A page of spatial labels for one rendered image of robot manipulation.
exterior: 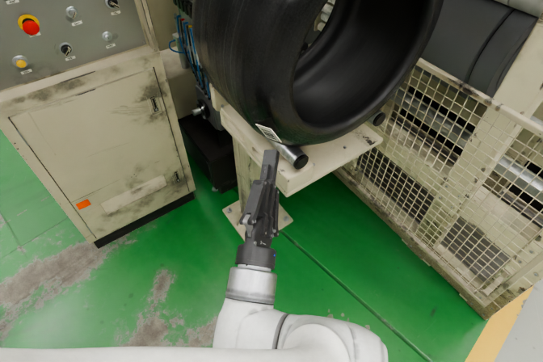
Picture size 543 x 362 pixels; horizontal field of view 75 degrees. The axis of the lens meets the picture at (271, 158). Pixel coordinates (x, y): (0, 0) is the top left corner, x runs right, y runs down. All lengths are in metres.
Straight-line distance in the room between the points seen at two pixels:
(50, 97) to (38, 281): 0.96
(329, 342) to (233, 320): 0.17
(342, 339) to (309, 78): 0.76
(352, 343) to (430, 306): 1.22
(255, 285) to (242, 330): 0.07
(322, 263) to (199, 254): 0.59
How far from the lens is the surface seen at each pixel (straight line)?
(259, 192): 0.68
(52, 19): 1.29
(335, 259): 1.77
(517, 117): 1.05
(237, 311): 0.66
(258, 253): 0.66
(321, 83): 1.11
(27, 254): 2.11
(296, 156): 0.88
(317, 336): 0.57
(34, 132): 1.41
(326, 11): 1.35
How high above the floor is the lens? 1.57
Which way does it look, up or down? 48 degrees down
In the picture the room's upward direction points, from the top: straight up
